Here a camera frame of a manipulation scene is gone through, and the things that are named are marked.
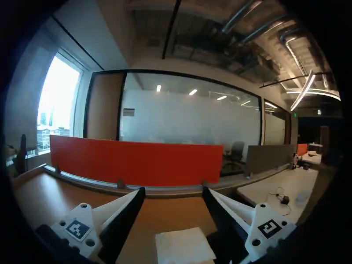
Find black office chair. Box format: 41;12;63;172
222;141;246;174

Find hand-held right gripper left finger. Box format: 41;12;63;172
36;186;147;264

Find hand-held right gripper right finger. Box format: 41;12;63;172
202;186;297;264

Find black power adapter with cable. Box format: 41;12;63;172
268;187;292;216

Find red desk screen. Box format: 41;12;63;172
44;135;224;193

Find grey desk screen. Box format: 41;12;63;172
245;144;297;180

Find white towel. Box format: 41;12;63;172
154;227;217;264

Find white desk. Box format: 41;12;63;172
237;168;319;224

